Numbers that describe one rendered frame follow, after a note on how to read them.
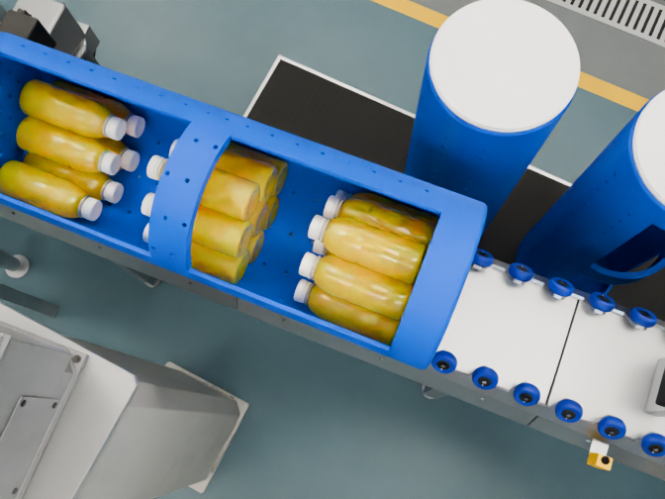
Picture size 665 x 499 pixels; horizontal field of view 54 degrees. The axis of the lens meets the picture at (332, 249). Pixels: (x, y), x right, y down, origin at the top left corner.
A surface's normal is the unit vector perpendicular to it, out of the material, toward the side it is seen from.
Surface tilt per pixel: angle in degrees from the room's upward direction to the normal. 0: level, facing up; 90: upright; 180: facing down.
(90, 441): 0
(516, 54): 0
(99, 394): 0
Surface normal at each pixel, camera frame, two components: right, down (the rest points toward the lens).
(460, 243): 0.04, -0.44
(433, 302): -0.18, 0.15
